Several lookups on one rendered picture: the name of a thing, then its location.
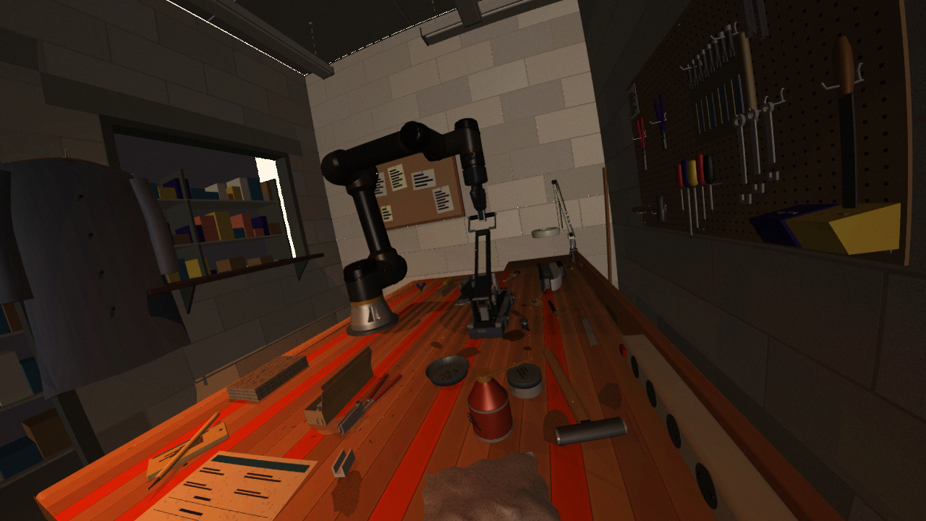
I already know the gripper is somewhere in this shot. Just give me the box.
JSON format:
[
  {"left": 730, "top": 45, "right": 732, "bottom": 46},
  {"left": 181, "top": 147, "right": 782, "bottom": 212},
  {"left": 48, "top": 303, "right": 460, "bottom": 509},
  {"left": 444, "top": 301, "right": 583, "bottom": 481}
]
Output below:
[{"left": 463, "top": 164, "right": 488, "bottom": 212}]

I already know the black desk stapler body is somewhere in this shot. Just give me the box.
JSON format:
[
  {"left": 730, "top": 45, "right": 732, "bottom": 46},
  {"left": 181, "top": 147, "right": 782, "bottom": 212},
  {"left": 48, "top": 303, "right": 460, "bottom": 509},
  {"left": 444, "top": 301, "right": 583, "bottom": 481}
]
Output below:
[{"left": 467, "top": 279, "right": 518, "bottom": 339}]

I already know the cork notice board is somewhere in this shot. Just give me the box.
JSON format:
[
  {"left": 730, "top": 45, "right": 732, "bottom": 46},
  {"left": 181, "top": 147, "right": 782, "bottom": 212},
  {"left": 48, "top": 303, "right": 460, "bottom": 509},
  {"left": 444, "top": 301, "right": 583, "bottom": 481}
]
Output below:
[{"left": 373, "top": 155, "right": 466, "bottom": 231}]

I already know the long ceiling light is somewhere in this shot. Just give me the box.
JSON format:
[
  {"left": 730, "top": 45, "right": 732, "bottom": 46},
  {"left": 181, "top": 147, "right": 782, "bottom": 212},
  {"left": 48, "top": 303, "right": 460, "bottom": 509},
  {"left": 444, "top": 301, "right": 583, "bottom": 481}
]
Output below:
[
  {"left": 420, "top": 0, "right": 569, "bottom": 46},
  {"left": 170, "top": 0, "right": 335, "bottom": 79}
]

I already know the grey round dish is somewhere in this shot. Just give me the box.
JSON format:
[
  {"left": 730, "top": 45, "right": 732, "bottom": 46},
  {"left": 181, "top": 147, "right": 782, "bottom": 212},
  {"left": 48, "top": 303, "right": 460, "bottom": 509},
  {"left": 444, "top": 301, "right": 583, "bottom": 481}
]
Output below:
[{"left": 425, "top": 356, "right": 470, "bottom": 388}]

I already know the red oil can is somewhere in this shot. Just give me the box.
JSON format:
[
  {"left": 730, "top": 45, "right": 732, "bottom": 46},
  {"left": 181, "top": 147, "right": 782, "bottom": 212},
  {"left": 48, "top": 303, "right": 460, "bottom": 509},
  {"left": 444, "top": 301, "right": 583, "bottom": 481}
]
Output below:
[{"left": 467, "top": 369, "right": 516, "bottom": 444}]

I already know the brown layered wooden block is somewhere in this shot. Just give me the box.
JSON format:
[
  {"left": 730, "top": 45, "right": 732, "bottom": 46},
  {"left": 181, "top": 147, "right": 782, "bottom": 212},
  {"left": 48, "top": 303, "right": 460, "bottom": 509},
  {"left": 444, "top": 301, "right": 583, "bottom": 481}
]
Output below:
[{"left": 226, "top": 354, "right": 310, "bottom": 403}]

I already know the brown cloth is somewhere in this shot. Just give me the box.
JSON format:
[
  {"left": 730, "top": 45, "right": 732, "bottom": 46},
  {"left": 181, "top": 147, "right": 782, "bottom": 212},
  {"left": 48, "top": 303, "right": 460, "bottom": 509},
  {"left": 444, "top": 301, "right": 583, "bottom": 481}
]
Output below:
[{"left": 422, "top": 452, "right": 562, "bottom": 521}]

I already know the blue box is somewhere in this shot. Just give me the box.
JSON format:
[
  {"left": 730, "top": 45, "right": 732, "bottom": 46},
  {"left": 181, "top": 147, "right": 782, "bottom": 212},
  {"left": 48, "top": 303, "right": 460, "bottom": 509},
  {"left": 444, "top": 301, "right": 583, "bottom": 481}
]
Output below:
[{"left": 749, "top": 205, "right": 840, "bottom": 247}]

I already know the brown tool pegboard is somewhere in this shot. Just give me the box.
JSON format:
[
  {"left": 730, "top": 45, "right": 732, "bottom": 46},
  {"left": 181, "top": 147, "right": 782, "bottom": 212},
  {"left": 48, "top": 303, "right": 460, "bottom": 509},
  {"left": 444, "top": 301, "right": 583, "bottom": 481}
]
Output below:
[{"left": 626, "top": 0, "right": 912, "bottom": 266}]

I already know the beige panel with round holes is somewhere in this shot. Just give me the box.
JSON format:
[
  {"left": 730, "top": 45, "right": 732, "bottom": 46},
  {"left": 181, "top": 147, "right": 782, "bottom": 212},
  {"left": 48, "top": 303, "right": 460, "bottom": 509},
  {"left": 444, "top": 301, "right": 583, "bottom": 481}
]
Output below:
[{"left": 621, "top": 333, "right": 800, "bottom": 521}]

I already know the flat wooden ruler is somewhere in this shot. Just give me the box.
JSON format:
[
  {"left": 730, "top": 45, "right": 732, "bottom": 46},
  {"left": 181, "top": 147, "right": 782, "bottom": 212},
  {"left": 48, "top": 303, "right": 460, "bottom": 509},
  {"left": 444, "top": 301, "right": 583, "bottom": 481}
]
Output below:
[{"left": 145, "top": 422, "right": 230, "bottom": 483}]

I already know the printed paper form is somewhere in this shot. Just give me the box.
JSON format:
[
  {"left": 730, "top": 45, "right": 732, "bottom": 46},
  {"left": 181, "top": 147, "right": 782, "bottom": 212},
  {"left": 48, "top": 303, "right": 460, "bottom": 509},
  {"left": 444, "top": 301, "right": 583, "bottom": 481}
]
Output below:
[{"left": 134, "top": 452, "right": 319, "bottom": 521}]

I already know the yellow box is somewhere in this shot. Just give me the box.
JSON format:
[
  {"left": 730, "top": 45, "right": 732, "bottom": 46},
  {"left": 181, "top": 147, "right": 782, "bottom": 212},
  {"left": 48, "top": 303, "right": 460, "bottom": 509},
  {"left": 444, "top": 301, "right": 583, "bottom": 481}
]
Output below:
[{"left": 785, "top": 203, "right": 904, "bottom": 256}]

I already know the orange pencil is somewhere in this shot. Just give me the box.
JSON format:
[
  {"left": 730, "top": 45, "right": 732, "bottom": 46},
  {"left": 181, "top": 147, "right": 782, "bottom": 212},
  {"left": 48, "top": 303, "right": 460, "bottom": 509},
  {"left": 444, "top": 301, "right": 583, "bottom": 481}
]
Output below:
[{"left": 148, "top": 411, "right": 221, "bottom": 491}]

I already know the dark grey hanging apron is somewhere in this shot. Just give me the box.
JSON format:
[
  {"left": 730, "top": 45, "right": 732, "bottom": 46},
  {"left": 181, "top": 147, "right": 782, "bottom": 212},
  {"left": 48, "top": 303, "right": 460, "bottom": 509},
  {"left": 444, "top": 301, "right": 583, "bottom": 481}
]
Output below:
[{"left": 0, "top": 159, "right": 190, "bottom": 399}]

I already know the dark shelf unit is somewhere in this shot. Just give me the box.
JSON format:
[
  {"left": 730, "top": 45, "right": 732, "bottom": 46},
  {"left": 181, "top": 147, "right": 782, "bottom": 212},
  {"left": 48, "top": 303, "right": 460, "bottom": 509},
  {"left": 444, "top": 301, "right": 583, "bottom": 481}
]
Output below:
[{"left": 0, "top": 300, "right": 103, "bottom": 487}]

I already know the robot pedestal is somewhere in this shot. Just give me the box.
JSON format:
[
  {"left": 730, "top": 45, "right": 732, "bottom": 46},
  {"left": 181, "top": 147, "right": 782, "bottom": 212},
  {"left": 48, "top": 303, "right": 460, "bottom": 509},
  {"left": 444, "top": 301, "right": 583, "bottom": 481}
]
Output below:
[{"left": 347, "top": 295, "right": 400, "bottom": 336}]

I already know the yellow handled screwdriver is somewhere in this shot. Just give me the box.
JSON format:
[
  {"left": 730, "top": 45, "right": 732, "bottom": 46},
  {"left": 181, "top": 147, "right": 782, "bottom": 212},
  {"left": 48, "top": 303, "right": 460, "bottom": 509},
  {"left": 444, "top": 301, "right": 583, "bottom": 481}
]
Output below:
[{"left": 687, "top": 158, "right": 701, "bottom": 229}]

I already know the red handled chisel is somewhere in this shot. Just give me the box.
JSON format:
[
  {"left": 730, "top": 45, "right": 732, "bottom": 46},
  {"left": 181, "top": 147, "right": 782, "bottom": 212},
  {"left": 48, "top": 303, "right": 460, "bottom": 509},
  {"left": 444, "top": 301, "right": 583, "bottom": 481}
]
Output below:
[{"left": 336, "top": 372, "right": 404, "bottom": 436}]

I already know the dark wooden wall shelf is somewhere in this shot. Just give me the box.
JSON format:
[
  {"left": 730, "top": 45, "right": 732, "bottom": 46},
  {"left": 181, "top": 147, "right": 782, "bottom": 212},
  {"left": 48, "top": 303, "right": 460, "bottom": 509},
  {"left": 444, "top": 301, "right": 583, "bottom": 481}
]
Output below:
[{"left": 148, "top": 253, "right": 325, "bottom": 314}]

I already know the wooden handled grey mallet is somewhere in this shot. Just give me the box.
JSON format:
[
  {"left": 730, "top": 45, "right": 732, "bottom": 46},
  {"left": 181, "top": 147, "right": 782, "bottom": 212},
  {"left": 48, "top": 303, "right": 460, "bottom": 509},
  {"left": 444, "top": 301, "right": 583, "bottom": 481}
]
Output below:
[{"left": 543, "top": 347, "right": 629, "bottom": 446}]

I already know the wooden handled hammer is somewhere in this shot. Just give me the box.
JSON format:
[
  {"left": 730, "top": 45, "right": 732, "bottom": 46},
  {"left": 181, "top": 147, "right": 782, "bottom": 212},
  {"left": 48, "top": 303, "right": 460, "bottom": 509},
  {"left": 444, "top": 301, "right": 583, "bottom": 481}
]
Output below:
[{"left": 736, "top": 30, "right": 762, "bottom": 200}]

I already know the brown handled black file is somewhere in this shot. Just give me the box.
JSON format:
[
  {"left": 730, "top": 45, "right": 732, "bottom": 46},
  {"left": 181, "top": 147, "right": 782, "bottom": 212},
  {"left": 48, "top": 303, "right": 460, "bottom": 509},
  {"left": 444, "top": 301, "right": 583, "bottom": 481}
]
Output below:
[{"left": 836, "top": 35, "right": 859, "bottom": 211}]

